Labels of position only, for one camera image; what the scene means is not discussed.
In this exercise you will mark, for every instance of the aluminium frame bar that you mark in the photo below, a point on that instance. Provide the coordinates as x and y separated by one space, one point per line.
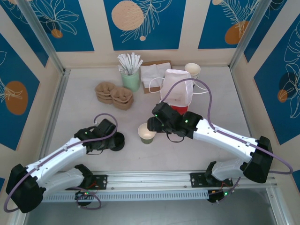
18 218
275 206

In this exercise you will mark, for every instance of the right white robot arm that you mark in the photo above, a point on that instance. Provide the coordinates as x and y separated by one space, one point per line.
225 140

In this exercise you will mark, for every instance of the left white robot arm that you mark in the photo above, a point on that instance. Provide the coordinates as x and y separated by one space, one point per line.
58 152

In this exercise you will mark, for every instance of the left small controller board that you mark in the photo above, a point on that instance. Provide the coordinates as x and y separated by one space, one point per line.
84 195

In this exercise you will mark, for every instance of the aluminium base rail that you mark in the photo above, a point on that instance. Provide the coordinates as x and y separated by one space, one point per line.
152 177

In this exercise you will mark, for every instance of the right small controller board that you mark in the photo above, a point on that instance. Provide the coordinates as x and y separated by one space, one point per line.
218 197

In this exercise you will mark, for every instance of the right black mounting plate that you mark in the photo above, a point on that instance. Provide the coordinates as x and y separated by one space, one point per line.
197 179

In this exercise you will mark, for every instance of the small controller board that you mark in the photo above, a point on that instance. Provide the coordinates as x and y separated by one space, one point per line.
218 197
84 195

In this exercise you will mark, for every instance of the white paper napkins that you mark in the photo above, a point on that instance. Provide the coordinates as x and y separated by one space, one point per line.
150 72

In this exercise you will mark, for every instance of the brown cardboard napkin box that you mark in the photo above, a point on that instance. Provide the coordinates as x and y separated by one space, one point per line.
146 91

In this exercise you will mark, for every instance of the red and white paper bag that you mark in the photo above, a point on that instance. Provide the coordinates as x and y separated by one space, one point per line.
178 86

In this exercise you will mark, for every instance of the black plastic cup lid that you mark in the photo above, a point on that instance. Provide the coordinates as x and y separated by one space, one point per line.
120 143

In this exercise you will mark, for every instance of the aluminium frame post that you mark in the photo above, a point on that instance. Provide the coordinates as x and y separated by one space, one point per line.
39 35
250 35

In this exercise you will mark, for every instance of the mint green straw holder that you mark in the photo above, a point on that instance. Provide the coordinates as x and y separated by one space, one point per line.
131 84

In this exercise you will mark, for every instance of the green paper coffee cup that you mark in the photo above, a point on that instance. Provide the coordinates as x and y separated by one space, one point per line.
146 140

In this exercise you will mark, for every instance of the black mounting plate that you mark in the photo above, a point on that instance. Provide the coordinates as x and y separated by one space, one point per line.
197 179
102 181

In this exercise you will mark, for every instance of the white wrapped straw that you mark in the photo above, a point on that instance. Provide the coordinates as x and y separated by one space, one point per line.
129 62
122 70
139 65
133 61
123 63

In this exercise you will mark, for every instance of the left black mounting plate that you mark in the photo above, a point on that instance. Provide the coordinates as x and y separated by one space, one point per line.
102 181

